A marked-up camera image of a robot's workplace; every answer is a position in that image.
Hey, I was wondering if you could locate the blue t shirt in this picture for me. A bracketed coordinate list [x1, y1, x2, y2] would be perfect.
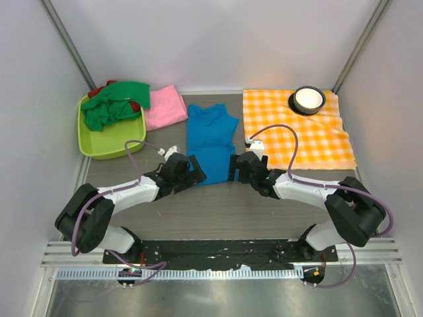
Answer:
[186, 104, 239, 186]

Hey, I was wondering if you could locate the orange checkered cloth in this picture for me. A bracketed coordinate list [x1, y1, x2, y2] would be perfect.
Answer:
[243, 90, 356, 170]

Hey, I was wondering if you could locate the black white bowl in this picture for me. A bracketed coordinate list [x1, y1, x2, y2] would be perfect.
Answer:
[288, 86, 327, 116]

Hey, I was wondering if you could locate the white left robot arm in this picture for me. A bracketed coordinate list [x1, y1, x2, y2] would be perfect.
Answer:
[55, 153, 207, 264]

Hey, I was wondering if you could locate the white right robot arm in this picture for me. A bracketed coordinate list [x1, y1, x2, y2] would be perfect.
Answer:
[228, 151, 387, 261]

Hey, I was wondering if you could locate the folded pink t shirt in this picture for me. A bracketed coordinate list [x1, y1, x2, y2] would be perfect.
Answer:
[144, 85, 188, 131]

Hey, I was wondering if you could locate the lime green plastic basin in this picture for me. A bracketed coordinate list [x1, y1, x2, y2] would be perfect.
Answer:
[77, 95, 147, 160]

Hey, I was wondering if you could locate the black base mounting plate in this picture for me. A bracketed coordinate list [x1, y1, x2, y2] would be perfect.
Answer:
[102, 239, 338, 271]

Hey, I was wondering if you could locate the green t shirt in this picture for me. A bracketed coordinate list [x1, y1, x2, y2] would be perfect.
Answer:
[81, 81, 151, 131]

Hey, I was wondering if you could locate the red t shirt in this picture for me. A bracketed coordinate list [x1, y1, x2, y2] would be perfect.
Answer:
[87, 80, 141, 112]

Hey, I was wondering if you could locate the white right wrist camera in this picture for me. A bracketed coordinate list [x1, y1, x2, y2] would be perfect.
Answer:
[245, 138, 265, 159]

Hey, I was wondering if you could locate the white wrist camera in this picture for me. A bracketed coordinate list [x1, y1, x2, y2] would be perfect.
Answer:
[245, 138, 265, 159]
[157, 145, 179, 161]

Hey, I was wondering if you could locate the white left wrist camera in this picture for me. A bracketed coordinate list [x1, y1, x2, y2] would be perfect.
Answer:
[157, 145, 179, 161]

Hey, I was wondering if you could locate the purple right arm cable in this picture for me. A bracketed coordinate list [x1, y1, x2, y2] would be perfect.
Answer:
[246, 123, 395, 289]

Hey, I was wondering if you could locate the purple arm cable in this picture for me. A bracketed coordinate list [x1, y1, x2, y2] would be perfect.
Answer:
[246, 123, 395, 289]
[71, 139, 168, 287]

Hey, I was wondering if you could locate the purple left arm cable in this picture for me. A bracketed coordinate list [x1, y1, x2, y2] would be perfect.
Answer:
[71, 139, 168, 287]

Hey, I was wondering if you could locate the white slotted cable duct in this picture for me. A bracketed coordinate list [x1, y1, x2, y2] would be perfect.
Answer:
[56, 266, 303, 281]

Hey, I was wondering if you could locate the aluminium frame rail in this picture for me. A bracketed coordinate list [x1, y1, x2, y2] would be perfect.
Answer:
[41, 240, 112, 267]

